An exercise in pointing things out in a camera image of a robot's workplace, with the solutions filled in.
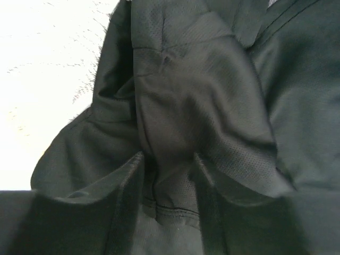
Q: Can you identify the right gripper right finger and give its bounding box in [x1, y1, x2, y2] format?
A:
[194, 155, 339, 254]

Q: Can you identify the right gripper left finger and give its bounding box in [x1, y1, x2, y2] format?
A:
[1, 153, 144, 254]

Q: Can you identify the black t shirt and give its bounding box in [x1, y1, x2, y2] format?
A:
[31, 1, 339, 254]

